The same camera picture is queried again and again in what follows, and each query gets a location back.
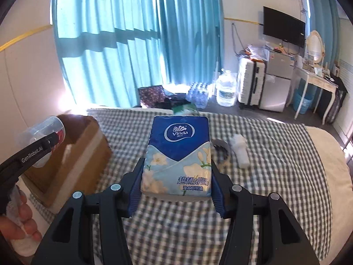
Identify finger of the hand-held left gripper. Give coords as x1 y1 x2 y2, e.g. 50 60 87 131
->
44 131 66 152

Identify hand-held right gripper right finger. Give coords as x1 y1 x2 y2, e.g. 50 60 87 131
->
211 161 320 265

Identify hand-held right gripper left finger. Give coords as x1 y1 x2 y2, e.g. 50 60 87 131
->
30 157 145 265

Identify clear plastic cup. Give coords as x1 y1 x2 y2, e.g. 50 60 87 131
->
17 116 66 169

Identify brown cardboard box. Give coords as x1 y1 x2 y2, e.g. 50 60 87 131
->
21 114 113 207

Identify blue floral tissue pack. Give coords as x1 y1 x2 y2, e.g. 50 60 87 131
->
140 115 213 198

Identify person's left hand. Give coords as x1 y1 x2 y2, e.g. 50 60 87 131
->
0 194 43 244

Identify tape roll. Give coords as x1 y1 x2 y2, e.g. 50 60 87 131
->
211 139 231 169

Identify crumpled white plastic bottle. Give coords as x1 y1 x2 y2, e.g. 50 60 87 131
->
229 134 250 169

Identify checked blanket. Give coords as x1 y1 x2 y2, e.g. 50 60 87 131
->
28 108 333 265

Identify dark clothes pile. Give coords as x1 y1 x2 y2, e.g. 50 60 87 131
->
154 95 188 109

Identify dark patterned bag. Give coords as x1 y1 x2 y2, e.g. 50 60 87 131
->
137 85 166 108

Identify green box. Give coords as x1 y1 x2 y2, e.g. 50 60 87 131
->
172 102 197 115

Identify wrapped pack of water bottles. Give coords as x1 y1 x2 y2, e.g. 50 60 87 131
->
186 82 211 109

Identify large clear water jug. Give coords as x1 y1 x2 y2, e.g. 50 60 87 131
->
216 70 238 107

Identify teal window curtain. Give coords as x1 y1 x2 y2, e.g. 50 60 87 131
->
51 0 166 108
157 0 224 85

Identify white suitcase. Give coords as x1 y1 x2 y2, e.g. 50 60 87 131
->
237 57 267 107

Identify white bed sheet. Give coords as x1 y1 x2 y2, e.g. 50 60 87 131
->
303 125 353 265

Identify silver mini fridge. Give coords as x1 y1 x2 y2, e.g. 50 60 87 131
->
259 50 295 113

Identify blue woven basket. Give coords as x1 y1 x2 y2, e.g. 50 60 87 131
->
292 90 313 115

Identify plastic bags on suitcase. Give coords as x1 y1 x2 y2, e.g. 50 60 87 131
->
244 44 269 61

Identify white dressing table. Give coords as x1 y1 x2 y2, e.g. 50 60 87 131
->
291 66 338 126

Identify black hanging cloth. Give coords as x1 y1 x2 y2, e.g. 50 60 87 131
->
329 73 348 122

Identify oval white mirror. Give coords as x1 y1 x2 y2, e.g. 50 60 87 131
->
306 30 324 68

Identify teal curtain beside television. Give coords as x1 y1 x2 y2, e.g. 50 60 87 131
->
302 0 341 69

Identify yellow wall pipe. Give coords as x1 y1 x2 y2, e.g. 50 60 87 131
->
224 17 264 25
0 25 53 51

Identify black wall cable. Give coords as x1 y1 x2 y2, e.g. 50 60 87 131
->
231 22 244 56

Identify black wall television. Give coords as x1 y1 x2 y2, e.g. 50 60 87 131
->
263 6 306 49

